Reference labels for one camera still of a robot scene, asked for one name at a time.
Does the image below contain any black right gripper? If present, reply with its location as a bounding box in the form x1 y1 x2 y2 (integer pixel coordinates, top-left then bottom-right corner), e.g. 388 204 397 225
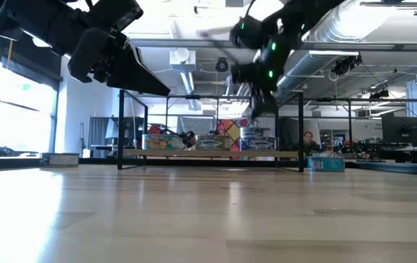
232 36 289 118

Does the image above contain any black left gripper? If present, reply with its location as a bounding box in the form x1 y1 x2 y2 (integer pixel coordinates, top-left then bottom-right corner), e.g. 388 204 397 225
68 27 172 98

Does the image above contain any silver-lid blue label can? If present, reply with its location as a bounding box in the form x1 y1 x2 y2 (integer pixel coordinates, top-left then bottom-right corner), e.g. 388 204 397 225
240 137 278 152
240 127 272 138

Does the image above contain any gold-lid green label can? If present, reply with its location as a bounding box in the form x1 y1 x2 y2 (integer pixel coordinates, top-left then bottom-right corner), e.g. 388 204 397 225
194 134 234 151

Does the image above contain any silver-lid teal yellow can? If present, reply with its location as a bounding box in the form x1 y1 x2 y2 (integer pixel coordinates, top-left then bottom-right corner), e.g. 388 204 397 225
141 133 180 150

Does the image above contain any wooden shelf black metal frame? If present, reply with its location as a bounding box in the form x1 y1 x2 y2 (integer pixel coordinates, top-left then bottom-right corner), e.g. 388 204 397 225
116 89 305 173

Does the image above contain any silver-lid green label can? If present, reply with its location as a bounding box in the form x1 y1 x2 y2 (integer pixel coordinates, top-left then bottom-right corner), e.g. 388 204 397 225
306 156 346 172
39 152 80 168

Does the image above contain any colourful geometric panel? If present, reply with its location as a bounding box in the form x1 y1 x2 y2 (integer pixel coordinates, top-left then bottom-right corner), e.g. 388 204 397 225
216 117 253 161

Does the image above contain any white ceiling box unit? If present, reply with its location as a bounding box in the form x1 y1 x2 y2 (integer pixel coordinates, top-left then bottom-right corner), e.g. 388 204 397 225
169 47 197 73

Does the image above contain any person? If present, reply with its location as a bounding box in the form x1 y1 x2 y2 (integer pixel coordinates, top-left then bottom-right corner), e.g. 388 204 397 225
301 130 322 156

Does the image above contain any black hanging round device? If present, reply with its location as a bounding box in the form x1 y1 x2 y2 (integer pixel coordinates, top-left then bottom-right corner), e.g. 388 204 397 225
214 57 230 73

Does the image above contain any dark grey cabinet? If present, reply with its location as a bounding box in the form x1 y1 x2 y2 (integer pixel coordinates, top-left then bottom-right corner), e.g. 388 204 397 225
88 116 145 150

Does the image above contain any grey overhead beam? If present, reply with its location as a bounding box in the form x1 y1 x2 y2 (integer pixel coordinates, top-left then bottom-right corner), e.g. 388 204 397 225
123 38 417 52

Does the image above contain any cluttered workbench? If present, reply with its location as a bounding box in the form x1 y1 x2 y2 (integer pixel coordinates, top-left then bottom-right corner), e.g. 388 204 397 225
334 138 417 164

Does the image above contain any black spotlight fixture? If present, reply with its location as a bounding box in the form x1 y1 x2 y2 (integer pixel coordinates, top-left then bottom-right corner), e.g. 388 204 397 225
369 88 391 100

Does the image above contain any large bright window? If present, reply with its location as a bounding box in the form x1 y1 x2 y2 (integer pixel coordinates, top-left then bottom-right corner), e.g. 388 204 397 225
0 61 60 154

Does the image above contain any large black display screen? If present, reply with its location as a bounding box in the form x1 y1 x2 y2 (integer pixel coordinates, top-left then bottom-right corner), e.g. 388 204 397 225
381 115 417 147

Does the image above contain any blue padded strip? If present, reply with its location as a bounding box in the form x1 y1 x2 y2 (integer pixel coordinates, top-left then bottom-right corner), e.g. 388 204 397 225
353 160 417 178

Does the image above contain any slim silver ventilation duct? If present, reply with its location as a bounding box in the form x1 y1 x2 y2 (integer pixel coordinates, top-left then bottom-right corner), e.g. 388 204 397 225
275 50 362 94

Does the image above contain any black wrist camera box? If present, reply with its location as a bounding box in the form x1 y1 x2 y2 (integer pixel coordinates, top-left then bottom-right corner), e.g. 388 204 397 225
94 0 145 32

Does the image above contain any black metal frame structure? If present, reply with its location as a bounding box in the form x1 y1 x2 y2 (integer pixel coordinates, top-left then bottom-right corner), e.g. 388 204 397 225
134 94 417 161

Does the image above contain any black ceiling camera cluster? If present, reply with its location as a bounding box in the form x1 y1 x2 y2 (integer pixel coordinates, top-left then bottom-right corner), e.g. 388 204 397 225
331 54 362 77

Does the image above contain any large silver ventilation duct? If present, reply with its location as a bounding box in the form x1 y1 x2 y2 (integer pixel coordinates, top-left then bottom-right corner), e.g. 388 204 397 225
301 0 399 44

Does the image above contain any thin yellow hanging cord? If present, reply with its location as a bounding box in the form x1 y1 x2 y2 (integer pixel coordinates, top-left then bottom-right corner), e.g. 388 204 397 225
7 38 15 70

